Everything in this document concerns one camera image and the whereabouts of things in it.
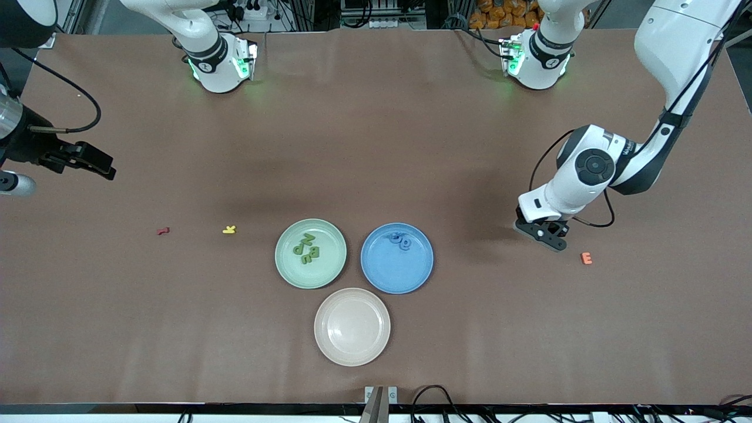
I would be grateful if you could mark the brown table mat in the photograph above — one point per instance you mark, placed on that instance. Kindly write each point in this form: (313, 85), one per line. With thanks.
(376, 147)

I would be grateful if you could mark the green plate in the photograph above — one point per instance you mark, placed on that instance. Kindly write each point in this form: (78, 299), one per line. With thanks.
(326, 273)

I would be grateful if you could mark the metal clamp bracket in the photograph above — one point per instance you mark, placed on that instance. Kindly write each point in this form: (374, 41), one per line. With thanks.
(392, 395)

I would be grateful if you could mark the green foam letter B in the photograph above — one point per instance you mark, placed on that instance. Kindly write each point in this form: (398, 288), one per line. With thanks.
(314, 252)

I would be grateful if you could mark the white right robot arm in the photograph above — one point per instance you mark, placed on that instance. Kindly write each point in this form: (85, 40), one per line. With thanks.
(211, 64)

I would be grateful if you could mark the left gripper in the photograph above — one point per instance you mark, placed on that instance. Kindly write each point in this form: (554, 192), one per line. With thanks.
(553, 228)

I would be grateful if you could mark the green foam letter N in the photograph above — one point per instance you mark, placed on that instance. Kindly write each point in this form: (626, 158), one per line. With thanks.
(308, 239)

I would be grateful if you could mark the white power strip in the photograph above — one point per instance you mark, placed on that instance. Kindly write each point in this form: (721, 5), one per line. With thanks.
(382, 23)

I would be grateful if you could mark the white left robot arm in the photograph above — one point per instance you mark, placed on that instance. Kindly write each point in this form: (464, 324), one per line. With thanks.
(681, 41)

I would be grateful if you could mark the aluminium frame profile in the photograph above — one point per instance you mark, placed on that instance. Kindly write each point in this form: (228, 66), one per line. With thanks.
(741, 36)

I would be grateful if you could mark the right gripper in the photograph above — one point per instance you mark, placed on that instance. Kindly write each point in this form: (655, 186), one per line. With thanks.
(24, 145)

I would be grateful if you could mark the grey mounting pole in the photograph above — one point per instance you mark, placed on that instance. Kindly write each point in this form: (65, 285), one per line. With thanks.
(373, 411)

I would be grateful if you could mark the pink plate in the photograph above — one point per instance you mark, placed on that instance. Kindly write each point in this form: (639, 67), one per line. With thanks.
(352, 329)

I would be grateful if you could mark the orange mesh bag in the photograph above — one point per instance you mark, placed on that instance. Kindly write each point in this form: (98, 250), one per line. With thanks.
(499, 14)

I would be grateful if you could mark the blue plate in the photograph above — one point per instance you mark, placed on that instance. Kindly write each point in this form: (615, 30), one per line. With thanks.
(399, 270)

